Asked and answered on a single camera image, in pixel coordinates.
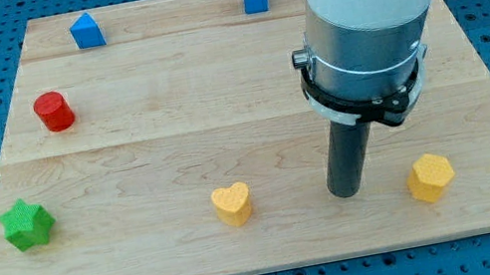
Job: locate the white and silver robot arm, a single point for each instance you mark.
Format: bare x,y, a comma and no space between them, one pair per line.
362,61

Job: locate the wooden board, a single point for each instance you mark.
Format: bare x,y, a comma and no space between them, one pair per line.
190,95

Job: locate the yellow hexagon block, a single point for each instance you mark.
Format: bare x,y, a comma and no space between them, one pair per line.
429,177

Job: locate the yellow heart block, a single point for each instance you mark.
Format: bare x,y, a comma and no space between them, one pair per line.
232,204

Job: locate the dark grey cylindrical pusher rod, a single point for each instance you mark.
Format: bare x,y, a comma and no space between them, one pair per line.
347,152

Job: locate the blue triangle block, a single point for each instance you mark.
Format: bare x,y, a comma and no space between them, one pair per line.
86,32

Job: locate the red cylinder block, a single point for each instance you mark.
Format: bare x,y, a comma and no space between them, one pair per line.
53,110

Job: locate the green star block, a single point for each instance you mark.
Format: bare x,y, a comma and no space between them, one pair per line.
27,225

